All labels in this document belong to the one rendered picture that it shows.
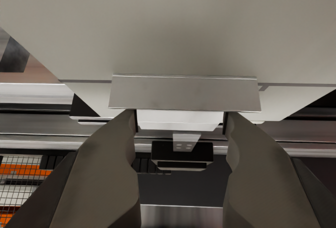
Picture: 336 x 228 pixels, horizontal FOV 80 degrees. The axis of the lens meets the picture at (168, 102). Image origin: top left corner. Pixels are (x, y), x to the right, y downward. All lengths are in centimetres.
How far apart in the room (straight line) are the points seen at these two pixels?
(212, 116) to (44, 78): 18
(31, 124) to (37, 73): 32
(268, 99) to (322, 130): 40
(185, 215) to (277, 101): 13
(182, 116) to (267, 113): 8
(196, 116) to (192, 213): 9
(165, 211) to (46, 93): 19
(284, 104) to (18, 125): 54
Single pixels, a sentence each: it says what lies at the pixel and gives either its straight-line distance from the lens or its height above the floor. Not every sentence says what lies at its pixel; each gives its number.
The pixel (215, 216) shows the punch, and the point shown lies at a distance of 22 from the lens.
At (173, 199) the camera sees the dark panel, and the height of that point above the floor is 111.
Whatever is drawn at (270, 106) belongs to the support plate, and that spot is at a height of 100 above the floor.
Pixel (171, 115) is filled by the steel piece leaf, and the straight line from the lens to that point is 19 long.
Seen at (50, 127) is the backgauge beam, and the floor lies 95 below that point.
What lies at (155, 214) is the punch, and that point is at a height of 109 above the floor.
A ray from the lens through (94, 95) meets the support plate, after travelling 16.
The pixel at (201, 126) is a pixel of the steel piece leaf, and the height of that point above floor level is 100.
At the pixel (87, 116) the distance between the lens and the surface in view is 23.
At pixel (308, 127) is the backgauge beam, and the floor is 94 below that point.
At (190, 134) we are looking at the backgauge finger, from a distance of 25.
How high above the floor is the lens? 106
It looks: 22 degrees down
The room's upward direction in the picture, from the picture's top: 178 degrees counter-clockwise
